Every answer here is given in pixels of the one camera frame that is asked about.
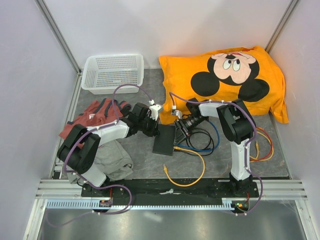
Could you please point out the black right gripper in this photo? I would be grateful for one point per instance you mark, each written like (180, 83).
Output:
(181, 132)

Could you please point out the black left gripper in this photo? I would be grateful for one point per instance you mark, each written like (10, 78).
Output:
(154, 131)

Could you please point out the black network switch box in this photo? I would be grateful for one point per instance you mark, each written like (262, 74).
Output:
(164, 142)

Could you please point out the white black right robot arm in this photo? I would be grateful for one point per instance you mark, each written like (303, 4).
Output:
(238, 127)

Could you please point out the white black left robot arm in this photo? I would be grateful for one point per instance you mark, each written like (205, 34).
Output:
(79, 149)

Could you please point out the grey cloth garment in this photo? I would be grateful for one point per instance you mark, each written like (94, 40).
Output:
(114, 161)

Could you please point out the red cloth garment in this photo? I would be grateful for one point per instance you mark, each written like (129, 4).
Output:
(97, 113)

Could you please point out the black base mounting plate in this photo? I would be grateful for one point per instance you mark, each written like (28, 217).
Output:
(170, 191)

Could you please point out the white perforated plastic basket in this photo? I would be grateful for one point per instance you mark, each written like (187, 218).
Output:
(102, 74)

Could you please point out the orange Mickey Mouse pillow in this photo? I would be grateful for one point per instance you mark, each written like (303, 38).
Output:
(249, 74)

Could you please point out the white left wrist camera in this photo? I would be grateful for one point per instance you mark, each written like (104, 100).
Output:
(155, 109)

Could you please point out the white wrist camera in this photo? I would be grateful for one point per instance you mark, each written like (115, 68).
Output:
(155, 109)
(176, 112)

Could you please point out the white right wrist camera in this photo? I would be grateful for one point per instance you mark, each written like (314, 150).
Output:
(176, 112)

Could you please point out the grey slotted cable duct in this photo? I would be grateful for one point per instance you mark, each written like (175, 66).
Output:
(90, 204)

